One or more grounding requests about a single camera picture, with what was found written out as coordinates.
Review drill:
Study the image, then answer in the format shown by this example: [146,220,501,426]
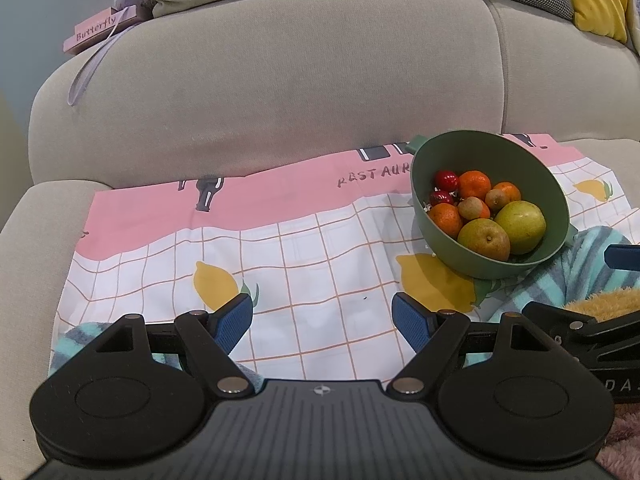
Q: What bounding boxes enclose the yellow fuzzy cloth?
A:
[562,287,640,326]

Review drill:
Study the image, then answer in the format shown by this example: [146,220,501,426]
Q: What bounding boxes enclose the green pear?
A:
[494,200,547,255]

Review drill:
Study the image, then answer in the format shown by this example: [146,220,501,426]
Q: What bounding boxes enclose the orange mandarin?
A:
[458,170,492,200]
[427,203,464,239]
[491,181,522,204]

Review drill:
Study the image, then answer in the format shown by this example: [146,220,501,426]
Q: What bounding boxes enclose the pink and white printed cloth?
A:
[47,132,634,382]

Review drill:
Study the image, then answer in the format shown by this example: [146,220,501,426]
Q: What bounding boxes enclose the pink gift box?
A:
[63,3,141,55]

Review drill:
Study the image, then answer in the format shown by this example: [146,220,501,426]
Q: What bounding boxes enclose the yellow-brown pear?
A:
[457,218,512,262]

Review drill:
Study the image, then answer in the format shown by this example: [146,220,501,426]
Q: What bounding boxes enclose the beige fabric sofa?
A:
[0,0,640,480]

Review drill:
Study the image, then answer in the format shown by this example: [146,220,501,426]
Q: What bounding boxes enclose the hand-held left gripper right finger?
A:
[387,292,547,399]

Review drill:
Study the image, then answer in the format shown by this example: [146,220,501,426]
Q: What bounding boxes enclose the pink fluffy rug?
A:
[594,400,640,467]

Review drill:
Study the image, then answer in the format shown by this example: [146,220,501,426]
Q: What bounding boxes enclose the teal striped blanket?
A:
[48,225,640,396]

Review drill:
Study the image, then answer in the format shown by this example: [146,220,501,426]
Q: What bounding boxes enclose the purple ribbon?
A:
[67,22,134,107]

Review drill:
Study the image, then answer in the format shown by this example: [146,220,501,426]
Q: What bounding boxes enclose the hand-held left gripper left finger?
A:
[97,294,256,398]

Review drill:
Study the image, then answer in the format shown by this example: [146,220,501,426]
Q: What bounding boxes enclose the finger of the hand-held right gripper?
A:
[522,301,640,350]
[603,243,640,271]

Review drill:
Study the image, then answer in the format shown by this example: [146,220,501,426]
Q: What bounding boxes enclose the green colander bowl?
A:
[403,129,579,281]

